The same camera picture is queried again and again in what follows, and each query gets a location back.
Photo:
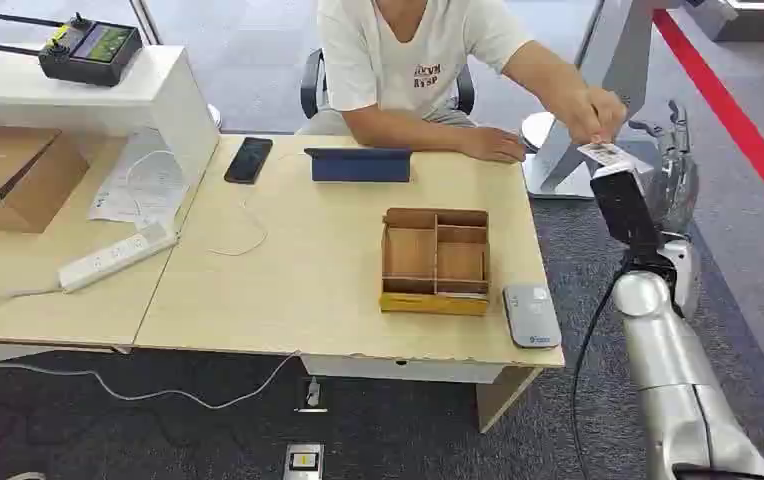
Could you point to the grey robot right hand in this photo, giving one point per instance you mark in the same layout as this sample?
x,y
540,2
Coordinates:
x,y
679,182

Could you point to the white printed card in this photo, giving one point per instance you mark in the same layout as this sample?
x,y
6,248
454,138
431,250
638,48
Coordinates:
x,y
606,154

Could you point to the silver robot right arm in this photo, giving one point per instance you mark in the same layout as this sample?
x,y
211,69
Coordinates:
x,y
670,371

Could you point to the person's left hand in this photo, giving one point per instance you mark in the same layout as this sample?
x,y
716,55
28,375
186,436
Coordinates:
x,y
597,114

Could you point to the person's hand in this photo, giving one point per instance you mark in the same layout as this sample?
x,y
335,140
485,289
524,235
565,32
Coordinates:
x,y
597,114
494,144

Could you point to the grey metal stand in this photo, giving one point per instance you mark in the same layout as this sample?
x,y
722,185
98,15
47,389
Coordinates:
x,y
610,46

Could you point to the grey platform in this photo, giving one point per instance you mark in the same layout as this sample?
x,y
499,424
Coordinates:
x,y
753,20

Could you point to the person's right hand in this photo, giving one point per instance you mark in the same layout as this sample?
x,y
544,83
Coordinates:
x,y
494,144

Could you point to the grey card reader device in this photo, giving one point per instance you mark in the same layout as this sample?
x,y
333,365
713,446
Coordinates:
x,y
532,316

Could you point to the wooden compartment card box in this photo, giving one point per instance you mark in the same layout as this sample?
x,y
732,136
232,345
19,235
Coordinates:
x,y
435,262

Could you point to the wooden desk leg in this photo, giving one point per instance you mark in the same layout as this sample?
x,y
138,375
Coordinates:
x,y
504,397

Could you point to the blue tablet case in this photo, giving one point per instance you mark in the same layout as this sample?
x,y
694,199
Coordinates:
x,y
359,166

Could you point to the white desk drawer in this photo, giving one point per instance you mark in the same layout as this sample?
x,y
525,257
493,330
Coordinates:
x,y
402,370

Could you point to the black office chair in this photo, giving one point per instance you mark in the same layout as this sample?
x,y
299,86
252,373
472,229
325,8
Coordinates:
x,y
312,83

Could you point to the floor socket with white plug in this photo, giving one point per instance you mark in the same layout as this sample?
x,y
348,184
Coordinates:
x,y
312,395

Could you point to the black smartphone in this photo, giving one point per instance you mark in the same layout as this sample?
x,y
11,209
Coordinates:
x,y
248,160

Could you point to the steel floor socket yellow label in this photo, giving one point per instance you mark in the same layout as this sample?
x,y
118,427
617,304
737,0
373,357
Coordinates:
x,y
303,462

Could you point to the white desk shelf riser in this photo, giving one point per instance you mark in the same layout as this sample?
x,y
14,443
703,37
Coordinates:
x,y
157,106

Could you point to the printed paper sheets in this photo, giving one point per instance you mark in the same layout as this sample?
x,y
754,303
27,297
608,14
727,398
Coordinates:
x,y
147,185

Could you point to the white power strip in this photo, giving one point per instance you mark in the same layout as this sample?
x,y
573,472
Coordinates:
x,y
117,255

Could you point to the black remote controller with antennas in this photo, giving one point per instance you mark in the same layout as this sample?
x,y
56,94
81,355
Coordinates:
x,y
87,52

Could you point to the brown cardboard box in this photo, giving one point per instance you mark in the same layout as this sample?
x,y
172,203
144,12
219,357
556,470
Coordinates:
x,y
21,175

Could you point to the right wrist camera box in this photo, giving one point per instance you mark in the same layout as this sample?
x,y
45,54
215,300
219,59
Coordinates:
x,y
626,208

